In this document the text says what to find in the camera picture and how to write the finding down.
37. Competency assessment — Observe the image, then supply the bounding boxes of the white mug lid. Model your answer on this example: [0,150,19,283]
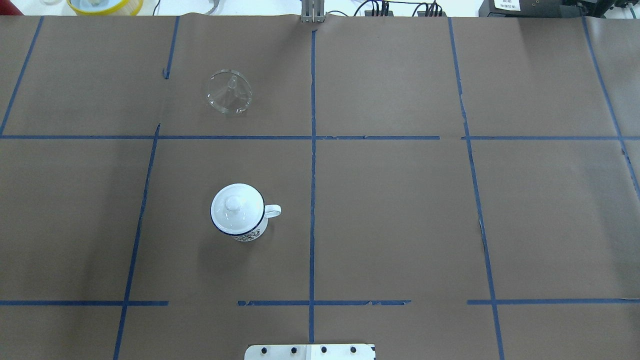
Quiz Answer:
[210,183,266,236]

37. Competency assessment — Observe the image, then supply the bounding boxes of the clear plastic funnel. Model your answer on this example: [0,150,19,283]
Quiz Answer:
[205,69,253,116]

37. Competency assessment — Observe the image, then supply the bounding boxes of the white enamel mug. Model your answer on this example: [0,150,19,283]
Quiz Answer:
[210,183,282,242]

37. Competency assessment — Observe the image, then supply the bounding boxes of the black device with label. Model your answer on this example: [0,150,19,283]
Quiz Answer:
[478,0,638,19]

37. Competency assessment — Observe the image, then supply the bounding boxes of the yellow round container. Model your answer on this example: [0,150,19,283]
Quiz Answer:
[66,0,144,16]

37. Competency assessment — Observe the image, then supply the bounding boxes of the grey metal bracket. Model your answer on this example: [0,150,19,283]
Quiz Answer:
[301,0,326,23]

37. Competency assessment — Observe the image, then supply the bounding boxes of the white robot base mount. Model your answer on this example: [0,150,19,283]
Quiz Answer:
[244,343,377,360]

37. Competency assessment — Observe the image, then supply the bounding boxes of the black power strip cables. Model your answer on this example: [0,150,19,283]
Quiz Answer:
[353,0,447,18]

